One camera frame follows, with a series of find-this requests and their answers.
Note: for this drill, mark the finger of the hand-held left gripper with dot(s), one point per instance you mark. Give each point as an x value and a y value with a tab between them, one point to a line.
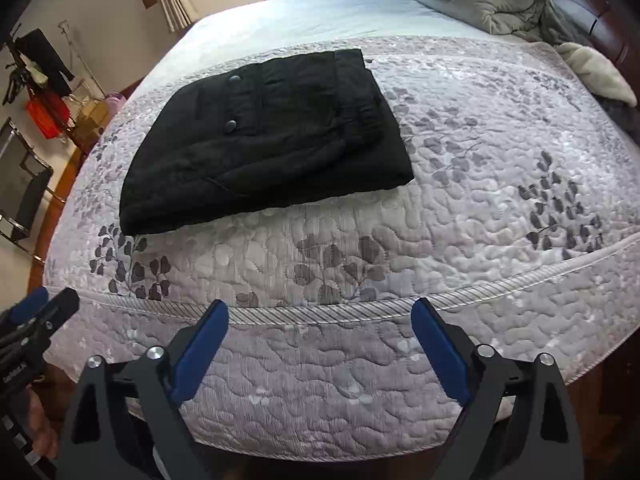
57	310
27	306

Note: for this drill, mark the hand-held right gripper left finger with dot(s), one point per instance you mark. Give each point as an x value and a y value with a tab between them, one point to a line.
200	355

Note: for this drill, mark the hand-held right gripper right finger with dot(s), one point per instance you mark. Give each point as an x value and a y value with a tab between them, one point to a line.
440	355

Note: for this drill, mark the black pants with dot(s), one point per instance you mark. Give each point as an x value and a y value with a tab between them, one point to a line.
260	150

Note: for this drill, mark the person's left hand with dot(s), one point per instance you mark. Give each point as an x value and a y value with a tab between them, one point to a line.
40	425

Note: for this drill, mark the grey floral quilted bedspread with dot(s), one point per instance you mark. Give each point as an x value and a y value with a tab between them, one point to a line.
400	260

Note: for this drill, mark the black folding chair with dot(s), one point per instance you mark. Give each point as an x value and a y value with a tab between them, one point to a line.
25	190

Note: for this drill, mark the red bag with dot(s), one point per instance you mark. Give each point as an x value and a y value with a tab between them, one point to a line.
47	115

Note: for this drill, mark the cardboard box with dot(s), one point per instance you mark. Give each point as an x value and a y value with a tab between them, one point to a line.
90	117

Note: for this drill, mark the metal clothes rack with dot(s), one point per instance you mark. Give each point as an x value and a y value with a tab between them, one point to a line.
82	75

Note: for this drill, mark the black hanging garment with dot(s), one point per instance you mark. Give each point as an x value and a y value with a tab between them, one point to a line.
47	57

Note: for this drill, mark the dark grey cloth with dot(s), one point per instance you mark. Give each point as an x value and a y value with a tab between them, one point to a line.
620	120

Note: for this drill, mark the cream fleece blanket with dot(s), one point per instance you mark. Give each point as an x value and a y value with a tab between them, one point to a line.
595	72

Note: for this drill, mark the white pillow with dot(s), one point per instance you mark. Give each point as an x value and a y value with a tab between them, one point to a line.
440	5

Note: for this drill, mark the dark wooden headboard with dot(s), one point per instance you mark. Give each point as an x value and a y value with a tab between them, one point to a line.
595	10

